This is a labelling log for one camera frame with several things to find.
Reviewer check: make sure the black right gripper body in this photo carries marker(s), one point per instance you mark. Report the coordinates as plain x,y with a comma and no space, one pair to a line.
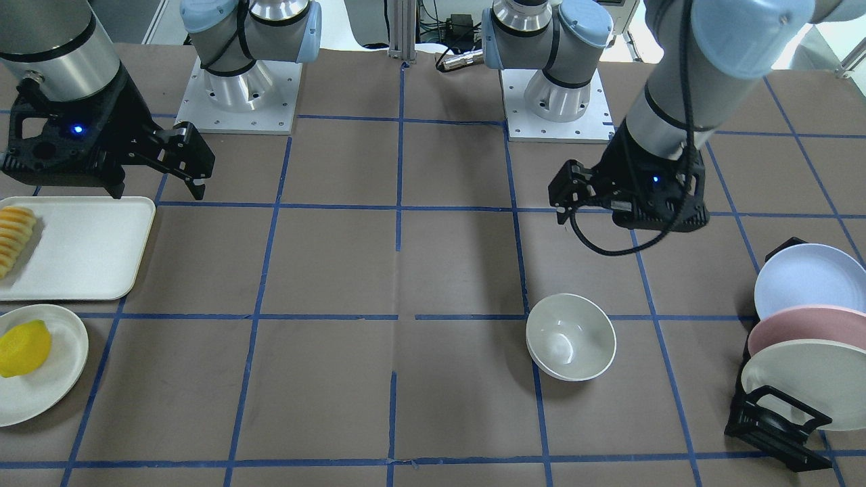
116,125

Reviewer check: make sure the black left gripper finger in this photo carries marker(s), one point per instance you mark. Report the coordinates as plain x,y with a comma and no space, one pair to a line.
566,189

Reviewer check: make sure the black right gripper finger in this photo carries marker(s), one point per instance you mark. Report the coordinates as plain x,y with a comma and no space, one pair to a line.
188,157

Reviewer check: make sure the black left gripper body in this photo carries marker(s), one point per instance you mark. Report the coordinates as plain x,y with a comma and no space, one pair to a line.
621,168

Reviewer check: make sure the white ceramic bowl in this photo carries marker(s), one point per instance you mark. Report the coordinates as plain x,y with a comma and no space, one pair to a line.
570,338

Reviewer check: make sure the yellow lemon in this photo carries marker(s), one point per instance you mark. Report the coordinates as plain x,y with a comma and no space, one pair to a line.
24,348

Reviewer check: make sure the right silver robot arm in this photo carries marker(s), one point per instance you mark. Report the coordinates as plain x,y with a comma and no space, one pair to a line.
69,46

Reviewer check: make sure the white rectangular tray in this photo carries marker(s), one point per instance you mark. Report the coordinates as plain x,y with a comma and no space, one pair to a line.
84,248

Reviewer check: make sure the sliced yellow fruit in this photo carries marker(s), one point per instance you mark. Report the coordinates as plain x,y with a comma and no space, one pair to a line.
17,225

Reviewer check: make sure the light blue plate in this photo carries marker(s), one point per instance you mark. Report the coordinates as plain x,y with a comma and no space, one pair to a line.
809,274

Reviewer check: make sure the pink plate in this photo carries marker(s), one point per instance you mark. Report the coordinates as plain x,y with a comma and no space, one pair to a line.
809,322

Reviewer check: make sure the cream plate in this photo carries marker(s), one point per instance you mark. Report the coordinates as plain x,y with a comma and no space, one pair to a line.
826,375

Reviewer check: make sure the white round plate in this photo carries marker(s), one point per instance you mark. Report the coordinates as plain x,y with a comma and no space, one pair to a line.
27,396

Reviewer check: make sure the black dish rack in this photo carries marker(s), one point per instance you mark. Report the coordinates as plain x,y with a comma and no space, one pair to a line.
774,422

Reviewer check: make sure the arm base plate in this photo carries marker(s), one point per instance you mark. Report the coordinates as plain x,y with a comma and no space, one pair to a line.
539,111
261,101

